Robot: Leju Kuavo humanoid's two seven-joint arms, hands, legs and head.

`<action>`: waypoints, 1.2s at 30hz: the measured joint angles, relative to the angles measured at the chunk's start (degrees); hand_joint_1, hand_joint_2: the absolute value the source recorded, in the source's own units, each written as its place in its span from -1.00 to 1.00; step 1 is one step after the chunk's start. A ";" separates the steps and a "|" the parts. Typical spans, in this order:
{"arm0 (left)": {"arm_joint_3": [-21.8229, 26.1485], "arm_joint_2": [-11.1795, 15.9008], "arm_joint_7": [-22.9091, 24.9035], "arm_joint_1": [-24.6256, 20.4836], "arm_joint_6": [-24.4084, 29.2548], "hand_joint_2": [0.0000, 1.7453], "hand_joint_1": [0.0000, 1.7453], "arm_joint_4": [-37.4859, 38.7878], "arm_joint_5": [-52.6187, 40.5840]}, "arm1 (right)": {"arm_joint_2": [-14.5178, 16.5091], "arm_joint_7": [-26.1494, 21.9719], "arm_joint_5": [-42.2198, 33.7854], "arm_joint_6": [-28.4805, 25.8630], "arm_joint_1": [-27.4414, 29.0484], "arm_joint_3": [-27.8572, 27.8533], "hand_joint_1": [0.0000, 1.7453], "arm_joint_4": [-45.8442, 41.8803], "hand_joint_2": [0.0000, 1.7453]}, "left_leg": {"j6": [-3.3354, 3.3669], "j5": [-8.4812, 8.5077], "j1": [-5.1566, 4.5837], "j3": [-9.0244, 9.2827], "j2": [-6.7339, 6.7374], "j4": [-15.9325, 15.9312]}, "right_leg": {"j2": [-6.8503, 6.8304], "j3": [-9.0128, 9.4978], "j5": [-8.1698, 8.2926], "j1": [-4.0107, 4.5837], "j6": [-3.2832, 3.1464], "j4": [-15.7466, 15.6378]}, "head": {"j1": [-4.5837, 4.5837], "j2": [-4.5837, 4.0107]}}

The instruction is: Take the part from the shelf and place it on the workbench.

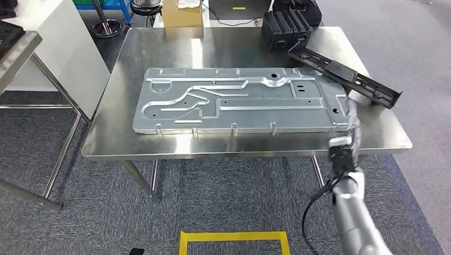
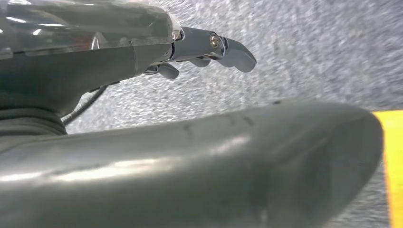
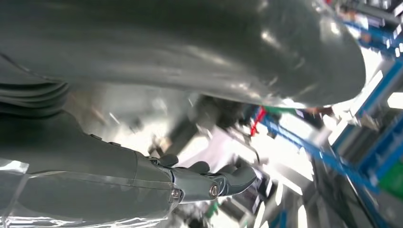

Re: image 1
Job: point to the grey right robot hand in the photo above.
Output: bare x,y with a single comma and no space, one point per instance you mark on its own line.
353,119

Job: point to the black plastic panel part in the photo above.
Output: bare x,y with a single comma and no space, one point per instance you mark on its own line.
345,75

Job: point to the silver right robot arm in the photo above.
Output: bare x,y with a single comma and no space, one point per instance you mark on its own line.
352,218

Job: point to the stainless steel workbench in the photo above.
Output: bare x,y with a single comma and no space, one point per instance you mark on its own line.
211,45

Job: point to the black ribbed box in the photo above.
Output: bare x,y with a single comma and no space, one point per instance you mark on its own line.
301,30
278,31

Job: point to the stamped grey metal plate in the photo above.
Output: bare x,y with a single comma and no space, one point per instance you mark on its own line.
239,102

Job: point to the yellow label strip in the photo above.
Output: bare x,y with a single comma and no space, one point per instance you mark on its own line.
239,8

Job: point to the cardboard box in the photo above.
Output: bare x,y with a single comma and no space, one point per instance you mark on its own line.
181,17

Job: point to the clear plastic bag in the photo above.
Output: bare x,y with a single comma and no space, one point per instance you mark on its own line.
189,3

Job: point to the black round stand base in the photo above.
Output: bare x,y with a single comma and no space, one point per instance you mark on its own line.
145,7

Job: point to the small black floor object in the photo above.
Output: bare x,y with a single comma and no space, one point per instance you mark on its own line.
136,251

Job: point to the barrier stanchion with round base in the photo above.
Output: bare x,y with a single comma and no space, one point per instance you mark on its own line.
105,26

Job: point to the white cabinet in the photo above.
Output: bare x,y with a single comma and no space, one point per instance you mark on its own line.
67,49

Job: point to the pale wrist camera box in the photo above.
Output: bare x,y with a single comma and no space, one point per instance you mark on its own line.
340,142

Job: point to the black camera bracket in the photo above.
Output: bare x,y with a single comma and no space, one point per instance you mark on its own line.
341,160

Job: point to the blue metal frame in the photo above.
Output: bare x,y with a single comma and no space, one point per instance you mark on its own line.
116,5

